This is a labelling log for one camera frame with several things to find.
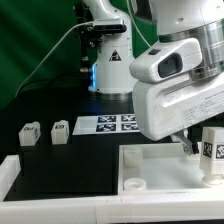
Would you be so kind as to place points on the white left obstacle wall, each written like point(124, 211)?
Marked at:
point(9, 170)

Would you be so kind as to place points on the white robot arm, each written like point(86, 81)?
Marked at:
point(175, 20)

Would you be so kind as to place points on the white obstacle wall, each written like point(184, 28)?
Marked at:
point(9, 170)
point(116, 209)

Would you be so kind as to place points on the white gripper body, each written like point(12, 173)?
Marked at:
point(171, 106)

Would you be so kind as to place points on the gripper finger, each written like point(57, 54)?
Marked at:
point(190, 148)

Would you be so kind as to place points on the white marker sheet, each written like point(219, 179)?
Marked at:
point(105, 124)

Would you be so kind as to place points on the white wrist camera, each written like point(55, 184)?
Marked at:
point(166, 60)

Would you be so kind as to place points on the black camera on stand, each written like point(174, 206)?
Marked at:
point(107, 26)

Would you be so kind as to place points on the white front obstacle wall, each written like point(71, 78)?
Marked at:
point(116, 209)

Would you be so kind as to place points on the white square table top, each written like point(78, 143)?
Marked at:
point(162, 168)

